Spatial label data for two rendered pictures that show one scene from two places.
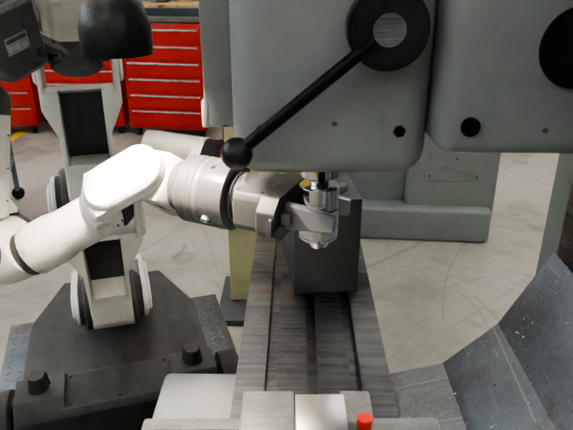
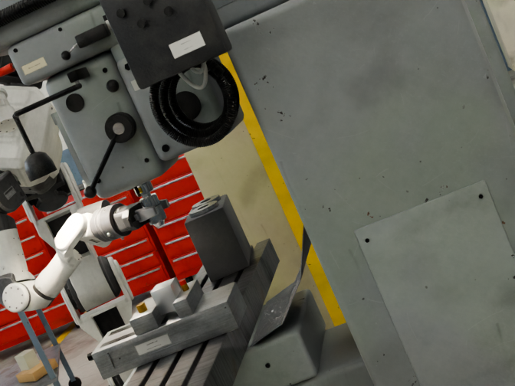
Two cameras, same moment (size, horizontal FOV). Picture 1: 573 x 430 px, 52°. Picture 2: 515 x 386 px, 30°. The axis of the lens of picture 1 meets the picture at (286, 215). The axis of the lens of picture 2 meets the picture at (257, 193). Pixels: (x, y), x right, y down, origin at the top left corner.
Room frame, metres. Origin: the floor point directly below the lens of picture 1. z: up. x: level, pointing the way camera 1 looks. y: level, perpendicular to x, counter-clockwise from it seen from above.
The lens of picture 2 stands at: (-1.64, -0.74, 1.52)
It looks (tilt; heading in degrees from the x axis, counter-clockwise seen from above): 9 degrees down; 11
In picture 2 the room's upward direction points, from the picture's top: 24 degrees counter-clockwise
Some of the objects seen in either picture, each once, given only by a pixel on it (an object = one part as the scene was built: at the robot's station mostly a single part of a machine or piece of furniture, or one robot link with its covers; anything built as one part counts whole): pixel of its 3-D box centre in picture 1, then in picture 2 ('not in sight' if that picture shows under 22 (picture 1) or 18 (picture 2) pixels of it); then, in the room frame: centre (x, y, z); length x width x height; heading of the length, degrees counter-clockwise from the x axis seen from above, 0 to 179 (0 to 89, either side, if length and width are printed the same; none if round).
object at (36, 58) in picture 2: not in sight; (90, 36); (0.64, -0.08, 1.68); 0.34 x 0.24 x 0.10; 89
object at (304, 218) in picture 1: (308, 221); (145, 214); (0.61, -0.03, 1.23); 0.06 x 0.02 x 0.03; 66
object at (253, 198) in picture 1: (250, 200); (127, 218); (0.68, 0.05, 1.23); 0.13 x 0.12 x 0.10; 156
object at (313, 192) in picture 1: (319, 187); (148, 198); (0.64, -0.04, 1.26); 0.05 x 0.05 x 0.01
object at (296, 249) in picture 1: (317, 219); (218, 234); (1.05, -0.06, 1.04); 0.22 x 0.12 x 0.20; 6
